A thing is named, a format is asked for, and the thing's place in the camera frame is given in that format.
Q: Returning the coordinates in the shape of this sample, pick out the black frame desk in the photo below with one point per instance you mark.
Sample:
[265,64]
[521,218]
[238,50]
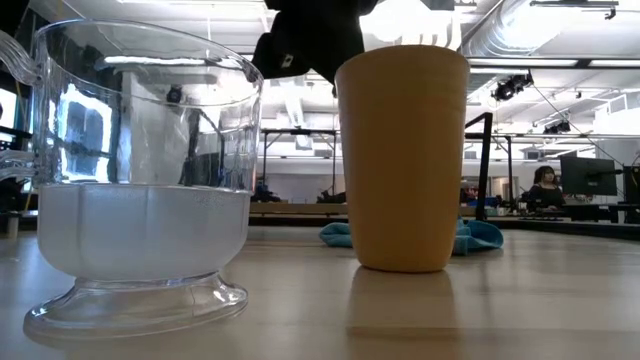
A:
[300,131]

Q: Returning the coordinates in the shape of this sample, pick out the blue microfibre cloth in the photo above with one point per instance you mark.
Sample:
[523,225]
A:
[477,237]

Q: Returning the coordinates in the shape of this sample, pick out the yellow plastic cup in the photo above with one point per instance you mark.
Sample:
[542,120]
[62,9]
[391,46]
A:
[402,160]

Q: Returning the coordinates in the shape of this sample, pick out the grey ceiling duct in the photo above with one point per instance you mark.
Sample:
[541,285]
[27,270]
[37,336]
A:
[500,30]

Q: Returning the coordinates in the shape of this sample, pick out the person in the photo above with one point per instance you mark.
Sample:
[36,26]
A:
[545,192]

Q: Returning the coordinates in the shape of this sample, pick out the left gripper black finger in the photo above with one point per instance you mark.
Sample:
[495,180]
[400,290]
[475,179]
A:
[331,82]

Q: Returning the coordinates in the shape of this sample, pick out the black computer monitor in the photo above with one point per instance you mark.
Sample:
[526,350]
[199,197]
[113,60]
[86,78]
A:
[632,184]
[587,175]

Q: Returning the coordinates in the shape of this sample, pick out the bright monitor screen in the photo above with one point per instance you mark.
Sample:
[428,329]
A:
[7,107]

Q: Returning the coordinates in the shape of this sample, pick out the black ceiling spotlight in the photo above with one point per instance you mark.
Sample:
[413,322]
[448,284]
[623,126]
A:
[557,127]
[510,87]

